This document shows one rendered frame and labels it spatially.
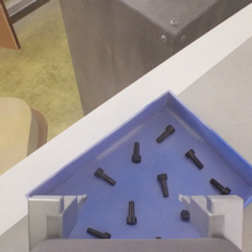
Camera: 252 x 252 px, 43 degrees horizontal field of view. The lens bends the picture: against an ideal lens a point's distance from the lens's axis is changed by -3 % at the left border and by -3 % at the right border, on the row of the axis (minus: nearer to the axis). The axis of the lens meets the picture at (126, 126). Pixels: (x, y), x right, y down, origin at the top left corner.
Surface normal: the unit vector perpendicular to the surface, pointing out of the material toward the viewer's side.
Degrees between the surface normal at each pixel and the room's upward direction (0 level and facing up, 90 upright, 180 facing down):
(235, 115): 0
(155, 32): 90
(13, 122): 0
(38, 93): 0
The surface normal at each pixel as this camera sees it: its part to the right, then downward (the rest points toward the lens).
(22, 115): 0.00, -0.49
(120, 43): -0.68, 0.64
